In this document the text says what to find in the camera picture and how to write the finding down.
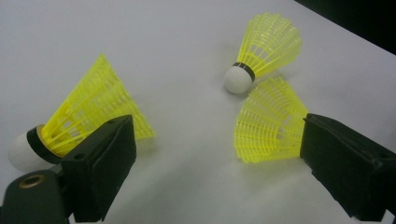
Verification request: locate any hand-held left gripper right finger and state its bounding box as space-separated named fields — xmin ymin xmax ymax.
xmin=299 ymin=112 xmax=396 ymax=222

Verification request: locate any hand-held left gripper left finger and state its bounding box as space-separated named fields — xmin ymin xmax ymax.
xmin=60 ymin=114 xmax=138 ymax=223

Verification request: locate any yellow shuttlecock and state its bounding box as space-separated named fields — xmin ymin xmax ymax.
xmin=7 ymin=53 xmax=156 ymax=174
xmin=233 ymin=76 xmax=310 ymax=164
xmin=223 ymin=12 xmax=303 ymax=95

